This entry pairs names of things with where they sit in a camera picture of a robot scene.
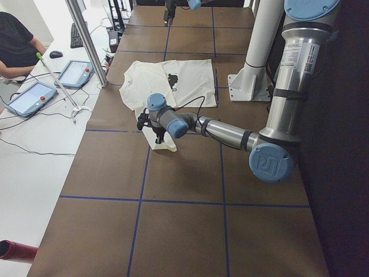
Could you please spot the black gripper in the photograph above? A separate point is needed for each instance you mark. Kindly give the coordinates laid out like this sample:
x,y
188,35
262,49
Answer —
x,y
169,12
158,132

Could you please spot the cream long sleeve shirt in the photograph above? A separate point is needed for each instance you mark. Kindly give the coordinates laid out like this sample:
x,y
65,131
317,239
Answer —
x,y
162,88

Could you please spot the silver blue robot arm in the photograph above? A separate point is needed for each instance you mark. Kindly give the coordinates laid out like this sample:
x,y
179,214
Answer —
x,y
193,4
273,150

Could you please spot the black keyboard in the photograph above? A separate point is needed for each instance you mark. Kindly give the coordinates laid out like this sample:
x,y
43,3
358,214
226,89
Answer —
x,y
75,38

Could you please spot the far blue teach pendant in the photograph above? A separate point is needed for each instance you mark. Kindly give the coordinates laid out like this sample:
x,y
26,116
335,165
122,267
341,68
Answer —
x,y
76,74

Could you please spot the blue teach pendant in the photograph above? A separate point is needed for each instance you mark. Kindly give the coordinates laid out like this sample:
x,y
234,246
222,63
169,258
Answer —
x,y
31,100
76,74

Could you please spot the black computer mouse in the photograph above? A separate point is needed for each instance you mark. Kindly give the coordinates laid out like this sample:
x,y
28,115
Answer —
x,y
55,54

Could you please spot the near blue teach pendant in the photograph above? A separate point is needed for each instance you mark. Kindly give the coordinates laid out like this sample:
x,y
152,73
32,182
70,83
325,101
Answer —
x,y
31,100

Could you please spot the seated person black shirt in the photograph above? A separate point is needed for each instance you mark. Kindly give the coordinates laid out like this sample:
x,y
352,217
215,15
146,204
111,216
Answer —
x,y
19,48

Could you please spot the red fire extinguisher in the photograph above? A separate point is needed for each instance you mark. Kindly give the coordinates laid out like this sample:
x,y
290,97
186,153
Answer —
x,y
14,251

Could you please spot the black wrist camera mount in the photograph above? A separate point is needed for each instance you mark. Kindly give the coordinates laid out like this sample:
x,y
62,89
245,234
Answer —
x,y
143,120

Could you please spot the aluminium frame post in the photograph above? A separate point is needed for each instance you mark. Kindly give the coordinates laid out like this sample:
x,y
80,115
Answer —
x,y
79,21

